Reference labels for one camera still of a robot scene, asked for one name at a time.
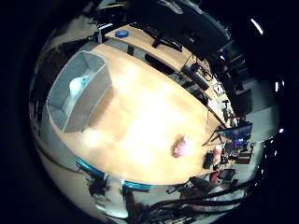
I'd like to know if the pink and white plush toy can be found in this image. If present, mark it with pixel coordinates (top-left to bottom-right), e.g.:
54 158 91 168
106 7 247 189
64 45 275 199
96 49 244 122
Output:
172 133 195 159

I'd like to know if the grey fabric storage container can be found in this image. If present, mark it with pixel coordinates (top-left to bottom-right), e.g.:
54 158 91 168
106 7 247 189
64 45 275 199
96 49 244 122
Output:
46 49 112 134

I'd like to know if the black cylindrical device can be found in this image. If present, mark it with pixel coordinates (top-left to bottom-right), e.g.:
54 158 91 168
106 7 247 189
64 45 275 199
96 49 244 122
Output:
181 63 210 91

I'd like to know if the wooden desk with black legs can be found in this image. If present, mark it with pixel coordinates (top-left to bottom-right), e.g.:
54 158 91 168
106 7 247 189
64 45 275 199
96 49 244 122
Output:
104 23 233 129

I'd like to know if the black tool on desk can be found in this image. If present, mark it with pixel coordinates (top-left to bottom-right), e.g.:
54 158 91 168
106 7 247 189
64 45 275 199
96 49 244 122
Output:
151 35 183 53

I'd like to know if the black box device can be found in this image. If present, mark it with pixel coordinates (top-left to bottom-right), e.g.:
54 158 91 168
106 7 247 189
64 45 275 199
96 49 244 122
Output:
202 150 215 171

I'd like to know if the white and teal plush toy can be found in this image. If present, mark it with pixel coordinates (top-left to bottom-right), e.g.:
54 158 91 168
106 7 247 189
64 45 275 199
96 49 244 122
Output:
68 75 92 105

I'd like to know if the red and white canister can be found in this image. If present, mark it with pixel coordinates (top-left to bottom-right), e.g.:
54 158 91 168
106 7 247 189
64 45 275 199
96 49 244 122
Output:
213 144 224 171

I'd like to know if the blue tape roll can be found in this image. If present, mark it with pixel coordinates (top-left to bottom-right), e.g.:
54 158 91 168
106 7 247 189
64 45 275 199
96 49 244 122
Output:
114 29 130 39

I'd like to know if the black cable bundle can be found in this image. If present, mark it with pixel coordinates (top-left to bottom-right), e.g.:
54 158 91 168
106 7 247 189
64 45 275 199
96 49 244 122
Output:
149 178 261 217

